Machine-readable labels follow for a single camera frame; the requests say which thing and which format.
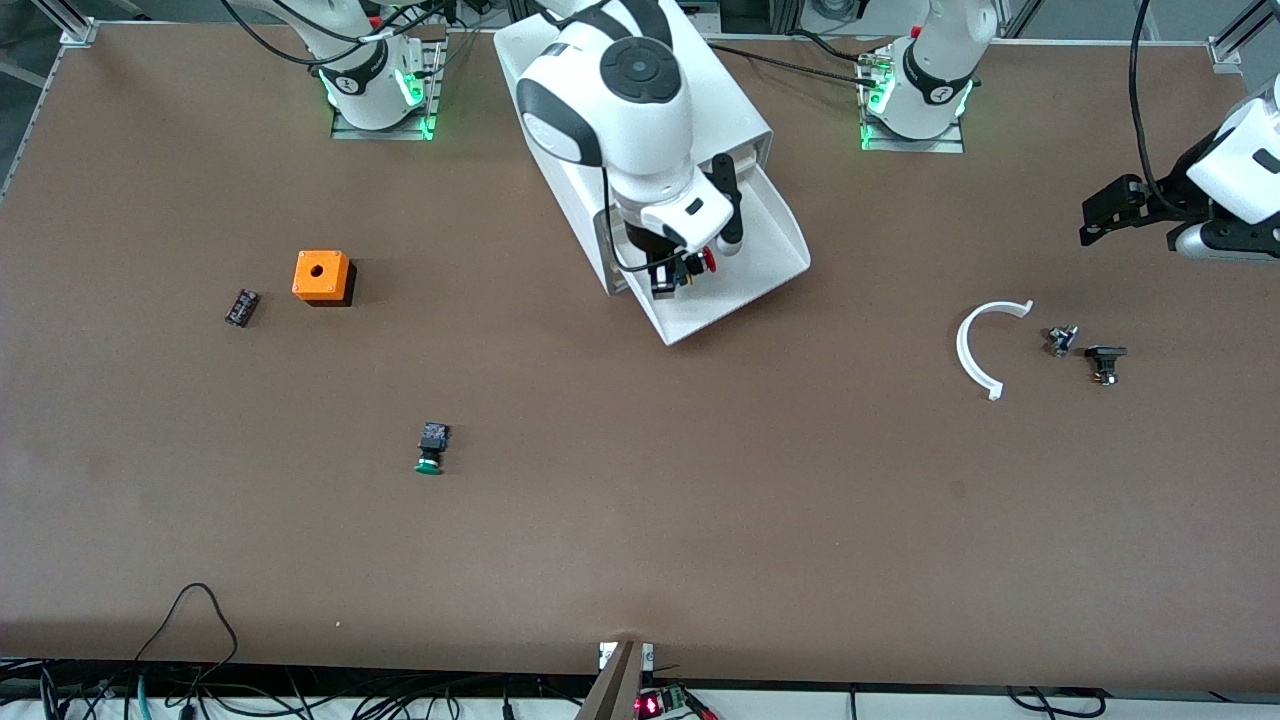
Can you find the green push button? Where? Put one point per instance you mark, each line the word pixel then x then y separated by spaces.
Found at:
pixel 430 440

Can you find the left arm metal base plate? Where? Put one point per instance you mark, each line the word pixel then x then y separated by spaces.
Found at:
pixel 945 145

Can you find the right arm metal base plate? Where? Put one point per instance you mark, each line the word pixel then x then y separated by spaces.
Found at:
pixel 345 130

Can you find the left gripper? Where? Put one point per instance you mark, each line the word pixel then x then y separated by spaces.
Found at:
pixel 1168 201

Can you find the grey metal bracket post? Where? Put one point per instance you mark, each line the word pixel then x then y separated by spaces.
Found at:
pixel 615 690

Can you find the aluminium frame profile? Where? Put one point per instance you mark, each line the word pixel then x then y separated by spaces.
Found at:
pixel 1228 45
pixel 78 32

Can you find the white plastic drawer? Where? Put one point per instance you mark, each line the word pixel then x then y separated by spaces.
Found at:
pixel 770 250
pixel 738 158

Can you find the white curved plastic arc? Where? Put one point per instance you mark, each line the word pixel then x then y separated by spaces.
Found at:
pixel 963 350

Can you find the small black switch part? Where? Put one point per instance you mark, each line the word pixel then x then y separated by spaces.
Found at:
pixel 1105 353

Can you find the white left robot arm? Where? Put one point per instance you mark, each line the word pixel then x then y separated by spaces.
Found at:
pixel 935 60

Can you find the small grey metal part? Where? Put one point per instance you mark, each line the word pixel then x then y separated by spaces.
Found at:
pixel 1060 341

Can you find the orange box with hole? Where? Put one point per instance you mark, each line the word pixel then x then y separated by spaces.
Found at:
pixel 320 272

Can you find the red push button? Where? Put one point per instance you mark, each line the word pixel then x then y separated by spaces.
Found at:
pixel 709 260

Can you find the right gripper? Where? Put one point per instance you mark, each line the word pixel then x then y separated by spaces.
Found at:
pixel 647 245

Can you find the small board with red light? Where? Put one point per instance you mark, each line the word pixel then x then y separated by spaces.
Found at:
pixel 660 703

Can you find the white drawer cabinet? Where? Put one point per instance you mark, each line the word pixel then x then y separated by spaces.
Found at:
pixel 725 95

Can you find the small black contact block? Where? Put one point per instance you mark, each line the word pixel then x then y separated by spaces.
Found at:
pixel 241 307

